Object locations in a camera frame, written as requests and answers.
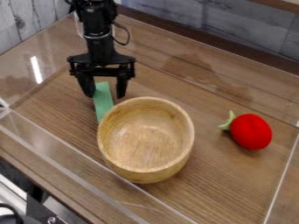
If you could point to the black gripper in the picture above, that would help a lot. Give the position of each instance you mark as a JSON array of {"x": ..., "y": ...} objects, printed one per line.
[{"x": 101, "y": 61}]

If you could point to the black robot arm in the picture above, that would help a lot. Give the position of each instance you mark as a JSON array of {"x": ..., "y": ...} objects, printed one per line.
[{"x": 97, "y": 15}]

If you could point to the green flat stick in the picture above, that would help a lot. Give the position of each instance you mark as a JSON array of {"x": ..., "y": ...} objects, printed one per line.
[{"x": 102, "y": 100}]

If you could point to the brown wooden bowl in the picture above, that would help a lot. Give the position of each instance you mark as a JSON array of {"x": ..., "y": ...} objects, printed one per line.
[{"x": 145, "y": 136}]

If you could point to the red toy strawberry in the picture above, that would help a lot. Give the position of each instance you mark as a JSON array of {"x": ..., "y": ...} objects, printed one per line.
[{"x": 249, "y": 131}]

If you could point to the black metal stand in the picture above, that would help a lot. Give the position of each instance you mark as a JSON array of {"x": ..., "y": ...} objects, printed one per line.
[{"x": 36, "y": 210}]

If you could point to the clear acrylic corner bracket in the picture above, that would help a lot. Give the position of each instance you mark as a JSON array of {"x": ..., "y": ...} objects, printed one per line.
[{"x": 77, "y": 24}]

